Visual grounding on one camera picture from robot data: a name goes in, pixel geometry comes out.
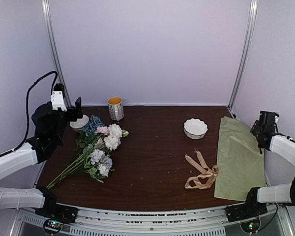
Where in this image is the small white round bowl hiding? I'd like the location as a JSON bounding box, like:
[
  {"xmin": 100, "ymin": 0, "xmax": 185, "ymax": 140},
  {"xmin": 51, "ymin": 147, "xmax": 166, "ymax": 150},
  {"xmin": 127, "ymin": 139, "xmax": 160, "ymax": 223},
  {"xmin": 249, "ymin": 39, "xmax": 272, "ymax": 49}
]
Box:
[{"xmin": 69, "ymin": 115, "xmax": 89, "ymax": 130}]

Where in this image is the aluminium frame post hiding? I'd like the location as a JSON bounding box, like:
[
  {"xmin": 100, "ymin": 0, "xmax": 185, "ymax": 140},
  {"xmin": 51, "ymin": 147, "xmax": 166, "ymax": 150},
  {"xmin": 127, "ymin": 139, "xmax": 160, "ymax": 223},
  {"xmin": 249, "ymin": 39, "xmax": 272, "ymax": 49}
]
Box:
[
  {"xmin": 41, "ymin": 0, "xmax": 72, "ymax": 106},
  {"xmin": 228, "ymin": 0, "xmax": 258, "ymax": 112}
]

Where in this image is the white rose stem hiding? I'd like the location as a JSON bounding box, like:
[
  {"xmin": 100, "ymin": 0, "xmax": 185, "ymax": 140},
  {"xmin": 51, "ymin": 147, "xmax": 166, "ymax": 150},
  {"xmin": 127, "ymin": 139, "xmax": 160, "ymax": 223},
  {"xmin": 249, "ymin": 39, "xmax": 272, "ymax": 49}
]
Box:
[{"xmin": 91, "ymin": 123, "xmax": 129, "ymax": 153}]

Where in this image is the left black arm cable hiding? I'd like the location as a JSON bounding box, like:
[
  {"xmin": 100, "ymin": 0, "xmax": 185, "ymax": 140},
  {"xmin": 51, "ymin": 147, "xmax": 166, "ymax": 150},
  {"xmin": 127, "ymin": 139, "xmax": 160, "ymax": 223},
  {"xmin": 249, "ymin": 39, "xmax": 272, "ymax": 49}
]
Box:
[{"xmin": 0, "ymin": 71, "xmax": 59, "ymax": 163}]

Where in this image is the beige ribbon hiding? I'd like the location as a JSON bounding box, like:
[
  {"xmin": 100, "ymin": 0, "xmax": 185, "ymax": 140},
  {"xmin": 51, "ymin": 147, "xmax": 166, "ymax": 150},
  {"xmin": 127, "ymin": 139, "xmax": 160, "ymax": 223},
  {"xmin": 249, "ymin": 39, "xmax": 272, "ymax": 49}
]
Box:
[{"xmin": 184, "ymin": 150, "xmax": 219, "ymax": 190}]

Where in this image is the white scalloped bowl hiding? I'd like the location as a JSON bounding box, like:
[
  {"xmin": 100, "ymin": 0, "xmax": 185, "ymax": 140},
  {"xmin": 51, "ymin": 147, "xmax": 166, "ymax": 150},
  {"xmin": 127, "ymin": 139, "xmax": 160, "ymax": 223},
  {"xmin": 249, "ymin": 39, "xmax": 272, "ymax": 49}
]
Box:
[{"xmin": 183, "ymin": 118, "xmax": 208, "ymax": 140}]

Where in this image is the green and peach wrapping paper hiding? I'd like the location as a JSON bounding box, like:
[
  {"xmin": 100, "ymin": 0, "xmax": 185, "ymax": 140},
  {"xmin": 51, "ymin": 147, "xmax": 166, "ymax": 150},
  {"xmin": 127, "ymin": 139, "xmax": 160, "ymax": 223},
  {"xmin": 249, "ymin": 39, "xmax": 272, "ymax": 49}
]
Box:
[{"xmin": 214, "ymin": 117, "xmax": 266, "ymax": 202}]

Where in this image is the pink rose stem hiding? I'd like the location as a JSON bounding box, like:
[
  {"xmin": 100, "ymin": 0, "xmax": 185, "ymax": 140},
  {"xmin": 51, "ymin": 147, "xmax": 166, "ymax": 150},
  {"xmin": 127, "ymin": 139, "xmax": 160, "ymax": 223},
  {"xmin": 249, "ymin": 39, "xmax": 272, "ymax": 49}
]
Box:
[{"xmin": 75, "ymin": 126, "xmax": 109, "ymax": 154}]

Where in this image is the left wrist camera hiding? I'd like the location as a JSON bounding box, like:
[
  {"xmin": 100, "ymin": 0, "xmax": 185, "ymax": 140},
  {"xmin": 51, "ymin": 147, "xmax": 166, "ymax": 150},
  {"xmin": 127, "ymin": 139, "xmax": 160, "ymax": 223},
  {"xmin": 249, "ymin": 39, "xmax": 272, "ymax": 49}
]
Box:
[{"xmin": 51, "ymin": 83, "xmax": 67, "ymax": 112}]

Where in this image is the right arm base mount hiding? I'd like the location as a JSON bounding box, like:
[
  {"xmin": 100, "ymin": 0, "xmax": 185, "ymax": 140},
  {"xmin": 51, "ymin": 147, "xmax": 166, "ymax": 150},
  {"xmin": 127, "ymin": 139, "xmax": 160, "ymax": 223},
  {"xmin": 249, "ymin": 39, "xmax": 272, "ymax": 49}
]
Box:
[{"xmin": 225, "ymin": 203, "xmax": 267, "ymax": 234}]

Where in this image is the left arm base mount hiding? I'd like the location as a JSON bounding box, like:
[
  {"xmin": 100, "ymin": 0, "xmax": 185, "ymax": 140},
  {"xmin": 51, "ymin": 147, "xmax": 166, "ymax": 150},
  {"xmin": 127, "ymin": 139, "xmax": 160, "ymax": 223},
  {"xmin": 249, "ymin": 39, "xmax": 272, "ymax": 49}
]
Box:
[{"xmin": 35, "ymin": 204, "xmax": 78, "ymax": 235}]

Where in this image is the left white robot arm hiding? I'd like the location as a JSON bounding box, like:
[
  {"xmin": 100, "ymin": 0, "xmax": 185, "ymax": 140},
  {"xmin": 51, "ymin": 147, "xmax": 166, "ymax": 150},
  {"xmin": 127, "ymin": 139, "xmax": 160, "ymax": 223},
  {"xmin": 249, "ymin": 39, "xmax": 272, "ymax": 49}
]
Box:
[{"xmin": 0, "ymin": 97, "xmax": 83, "ymax": 218}]

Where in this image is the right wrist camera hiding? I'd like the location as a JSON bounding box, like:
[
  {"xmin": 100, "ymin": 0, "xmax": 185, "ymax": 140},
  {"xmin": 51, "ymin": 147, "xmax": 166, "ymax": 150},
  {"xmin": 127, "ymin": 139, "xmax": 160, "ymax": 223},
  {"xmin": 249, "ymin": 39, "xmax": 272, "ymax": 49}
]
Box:
[{"xmin": 259, "ymin": 111, "xmax": 280, "ymax": 128}]

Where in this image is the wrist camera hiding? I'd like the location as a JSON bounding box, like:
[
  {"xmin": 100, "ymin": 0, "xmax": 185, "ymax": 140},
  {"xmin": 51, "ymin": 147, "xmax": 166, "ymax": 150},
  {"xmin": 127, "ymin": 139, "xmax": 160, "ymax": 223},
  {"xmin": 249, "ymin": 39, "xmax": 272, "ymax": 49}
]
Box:
[
  {"xmin": 259, "ymin": 111, "xmax": 280, "ymax": 128},
  {"xmin": 51, "ymin": 83, "xmax": 67, "ymax": 112}
]

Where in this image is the front aluminium rail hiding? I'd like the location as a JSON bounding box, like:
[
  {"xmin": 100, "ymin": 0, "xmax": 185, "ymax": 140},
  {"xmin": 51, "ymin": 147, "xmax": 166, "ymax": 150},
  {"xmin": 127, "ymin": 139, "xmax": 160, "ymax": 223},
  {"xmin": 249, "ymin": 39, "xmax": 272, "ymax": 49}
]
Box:
[{"xmin": 9, "ymin": 205, "xmax": 295, "ymax": 236}]

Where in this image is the lavender hydrangea stem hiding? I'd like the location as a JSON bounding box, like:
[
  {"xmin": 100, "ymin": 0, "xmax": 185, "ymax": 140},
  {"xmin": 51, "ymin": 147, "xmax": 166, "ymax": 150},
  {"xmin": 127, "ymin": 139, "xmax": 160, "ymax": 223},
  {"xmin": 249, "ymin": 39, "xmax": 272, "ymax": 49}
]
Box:
[{"xmin": 47, "ymin": 144, "xmax": 113, "ymax": 189}]

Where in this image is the left aluminium frame post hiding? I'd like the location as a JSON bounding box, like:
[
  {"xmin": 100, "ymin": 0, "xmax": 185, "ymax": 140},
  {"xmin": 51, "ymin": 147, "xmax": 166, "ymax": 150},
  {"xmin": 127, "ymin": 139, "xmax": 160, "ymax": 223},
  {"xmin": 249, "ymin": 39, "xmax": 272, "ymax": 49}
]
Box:
[{"xmin": 41, "ymin": 0, "xmax": 72, "ymax": 106}]

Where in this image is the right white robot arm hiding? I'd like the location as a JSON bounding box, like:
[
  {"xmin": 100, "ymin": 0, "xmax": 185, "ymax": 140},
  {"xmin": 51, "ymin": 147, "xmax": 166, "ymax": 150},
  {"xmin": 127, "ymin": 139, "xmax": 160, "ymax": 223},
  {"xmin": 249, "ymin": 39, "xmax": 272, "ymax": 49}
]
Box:
[{"xmin": 242, "ymin": 120, "xmax": 295, "ymax": 217}]

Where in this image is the right aluminium frame post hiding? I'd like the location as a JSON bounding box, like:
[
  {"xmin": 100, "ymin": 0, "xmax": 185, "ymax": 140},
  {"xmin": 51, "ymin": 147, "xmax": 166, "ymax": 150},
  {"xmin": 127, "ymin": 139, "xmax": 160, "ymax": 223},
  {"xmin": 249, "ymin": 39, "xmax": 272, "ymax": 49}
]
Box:
[{"xmin": 228, "ymin": 0, "xmax": 258, "ymax": 112}]

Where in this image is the blue hydrangea stem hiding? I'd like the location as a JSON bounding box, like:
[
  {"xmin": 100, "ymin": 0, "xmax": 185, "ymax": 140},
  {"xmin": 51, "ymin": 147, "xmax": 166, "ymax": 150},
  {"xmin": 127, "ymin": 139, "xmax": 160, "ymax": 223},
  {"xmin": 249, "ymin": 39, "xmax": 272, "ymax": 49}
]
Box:
[{"xmin": 76, "ymin": 115, "xmax": 104, "ymax": 149}]

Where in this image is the patterned mug yellow inside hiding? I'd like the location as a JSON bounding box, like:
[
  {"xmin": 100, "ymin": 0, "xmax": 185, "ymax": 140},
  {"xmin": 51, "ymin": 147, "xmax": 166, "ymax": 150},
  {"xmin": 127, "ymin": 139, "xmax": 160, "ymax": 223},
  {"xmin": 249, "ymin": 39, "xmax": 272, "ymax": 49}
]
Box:
[{"xmin": 108, "ymin": 96, "xmax": 124, "ymax": 121}]

